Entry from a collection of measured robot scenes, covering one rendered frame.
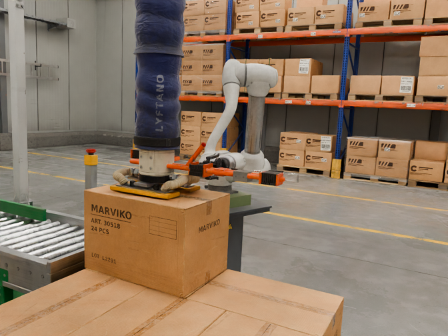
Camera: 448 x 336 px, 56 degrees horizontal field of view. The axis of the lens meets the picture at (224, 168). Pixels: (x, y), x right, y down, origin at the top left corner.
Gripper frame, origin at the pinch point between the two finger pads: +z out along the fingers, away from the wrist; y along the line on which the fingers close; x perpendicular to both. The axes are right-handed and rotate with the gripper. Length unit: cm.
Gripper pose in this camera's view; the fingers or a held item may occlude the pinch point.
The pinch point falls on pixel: (203, 169)
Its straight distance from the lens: 193.9
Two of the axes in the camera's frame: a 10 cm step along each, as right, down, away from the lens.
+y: -0.4, 9.9, 1.5
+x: -8.9, -1.0, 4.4
